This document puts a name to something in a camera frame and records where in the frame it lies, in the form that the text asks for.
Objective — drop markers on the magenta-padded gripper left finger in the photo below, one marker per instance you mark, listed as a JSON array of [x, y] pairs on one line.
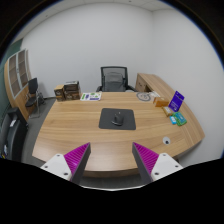
[[76, 159]]

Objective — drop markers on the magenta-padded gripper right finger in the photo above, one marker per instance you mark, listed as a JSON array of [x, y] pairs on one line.
[[148, 158]]

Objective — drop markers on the black computer mouse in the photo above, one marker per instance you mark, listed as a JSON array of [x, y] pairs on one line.
[[118, 119]]

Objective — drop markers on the dark grey mouse pad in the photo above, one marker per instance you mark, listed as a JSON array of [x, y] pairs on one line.
[[106, 119]]

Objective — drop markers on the blue packet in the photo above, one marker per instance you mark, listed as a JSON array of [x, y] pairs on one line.
[[172, 120]]

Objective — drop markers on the green packet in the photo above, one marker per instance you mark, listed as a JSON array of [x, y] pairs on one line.
[[180, 119]]

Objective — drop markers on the small yellow box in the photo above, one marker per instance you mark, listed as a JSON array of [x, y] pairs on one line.
[[167, 111]]

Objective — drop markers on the orange cardboard box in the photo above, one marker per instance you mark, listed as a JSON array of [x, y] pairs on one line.
[[161, 102]]

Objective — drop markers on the round grey disc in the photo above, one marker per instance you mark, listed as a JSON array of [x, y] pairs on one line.
[[143, 96]]

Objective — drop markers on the purple standing sign card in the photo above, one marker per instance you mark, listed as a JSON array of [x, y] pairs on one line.
[[176, 101]]

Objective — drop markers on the white printed leaflet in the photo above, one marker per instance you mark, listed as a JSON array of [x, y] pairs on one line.
[[90, 96]]

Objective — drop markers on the brown printed cardboard box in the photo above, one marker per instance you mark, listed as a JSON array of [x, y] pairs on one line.
[[72, 95]]

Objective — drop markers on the black leather armchair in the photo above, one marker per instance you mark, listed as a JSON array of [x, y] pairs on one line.
[[11, 135]]

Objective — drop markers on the dark flat cardboard box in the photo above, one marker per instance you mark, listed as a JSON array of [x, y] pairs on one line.
[[71, 86]]

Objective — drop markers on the wooden side desk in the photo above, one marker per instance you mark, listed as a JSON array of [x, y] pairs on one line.
[[151, 83]]

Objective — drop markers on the black visitor chair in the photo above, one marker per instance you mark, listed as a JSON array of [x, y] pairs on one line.
[[32, 87]]

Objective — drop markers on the black mesh office chair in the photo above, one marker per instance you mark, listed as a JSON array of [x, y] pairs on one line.
[[114, 80]]

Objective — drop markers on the wooden shelf unit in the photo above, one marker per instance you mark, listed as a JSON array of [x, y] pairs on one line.
[[16, 78]]

